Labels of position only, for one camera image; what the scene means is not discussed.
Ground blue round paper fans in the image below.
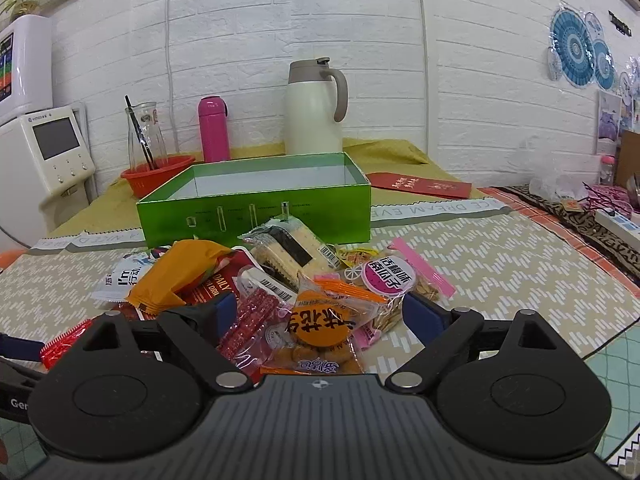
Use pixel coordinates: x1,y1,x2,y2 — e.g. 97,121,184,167
546,4,616,91

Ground orange yellow snack pack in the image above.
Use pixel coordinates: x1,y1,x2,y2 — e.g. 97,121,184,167
126,240,231,315

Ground red sausage snack pack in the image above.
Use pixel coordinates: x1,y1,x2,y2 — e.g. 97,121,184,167
218,266,296,382

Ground red ridged snack wrapper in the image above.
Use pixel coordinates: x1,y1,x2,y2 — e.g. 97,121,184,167
40,318,93,370

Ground white cracker snack pack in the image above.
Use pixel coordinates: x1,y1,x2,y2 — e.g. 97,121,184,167
240,216,343,290

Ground red envelope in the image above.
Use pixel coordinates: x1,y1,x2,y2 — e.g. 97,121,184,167
367,172,472,200

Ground red daily nuts pack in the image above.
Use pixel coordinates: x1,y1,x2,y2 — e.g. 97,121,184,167
178,247,259,306

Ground cream thermos jug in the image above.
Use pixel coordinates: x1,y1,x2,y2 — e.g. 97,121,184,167
284,58,348,155

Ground red plastic basket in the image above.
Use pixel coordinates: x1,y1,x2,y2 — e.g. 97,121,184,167
120,155,195,198

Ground pink label seed snack pack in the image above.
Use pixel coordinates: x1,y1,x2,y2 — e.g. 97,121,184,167
337,237,456,335

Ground clear plastic bag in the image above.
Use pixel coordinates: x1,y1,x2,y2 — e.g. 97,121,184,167
508,134,601,201

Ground green cardboard box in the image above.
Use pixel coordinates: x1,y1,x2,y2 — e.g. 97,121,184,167
137,152,371,247

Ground yellow tablecloth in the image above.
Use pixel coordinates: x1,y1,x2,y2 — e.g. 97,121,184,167
49,139,457,237

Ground white water dispenser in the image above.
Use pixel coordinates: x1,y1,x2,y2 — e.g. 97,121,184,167
1,103,96,252

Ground white power strip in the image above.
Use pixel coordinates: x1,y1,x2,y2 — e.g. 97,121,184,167
594,209,640,252

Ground white wall water purifier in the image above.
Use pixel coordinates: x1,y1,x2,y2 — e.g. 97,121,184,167
0,14,53,124

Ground orange round label snack pack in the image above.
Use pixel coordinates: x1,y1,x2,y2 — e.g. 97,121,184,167
262,274,386,375

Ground clear glass carafe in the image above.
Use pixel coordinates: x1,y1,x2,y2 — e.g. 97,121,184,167
125,102,167,169

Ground black straw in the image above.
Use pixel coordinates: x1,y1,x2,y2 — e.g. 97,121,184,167
125,96,157,170

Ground pink thermos bottle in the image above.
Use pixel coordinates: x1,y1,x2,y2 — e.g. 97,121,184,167
198,96,231,162

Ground white blue text snack pack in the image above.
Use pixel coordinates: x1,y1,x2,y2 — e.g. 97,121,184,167
91,252,155,304

